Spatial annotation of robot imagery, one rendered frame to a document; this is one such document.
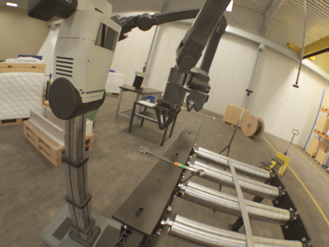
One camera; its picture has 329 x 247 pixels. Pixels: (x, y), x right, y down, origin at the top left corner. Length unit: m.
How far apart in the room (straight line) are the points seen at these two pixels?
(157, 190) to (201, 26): 0.45
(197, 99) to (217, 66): 10.45
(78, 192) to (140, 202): 0.52
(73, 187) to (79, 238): 0.55
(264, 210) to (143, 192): 0.84
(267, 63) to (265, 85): 1.58
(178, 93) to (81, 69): 0.32
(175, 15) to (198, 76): 0.40
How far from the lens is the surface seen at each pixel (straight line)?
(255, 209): 1.04
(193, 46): 0.42
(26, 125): 3.00
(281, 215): 1.18
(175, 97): 0.46
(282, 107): 12.01
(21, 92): 3.57
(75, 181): 0.80
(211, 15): 0.42
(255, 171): 1.56
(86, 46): 0.52
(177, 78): 0.47
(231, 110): 8.11
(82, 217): 1.01
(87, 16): 0.53
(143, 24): 0.78
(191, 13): 0.80
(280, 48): 11.64
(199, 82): 0.49
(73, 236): 1.30
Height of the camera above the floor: 1.45
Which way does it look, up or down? 17 degrees down
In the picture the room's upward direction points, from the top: 16 degrees clockwise
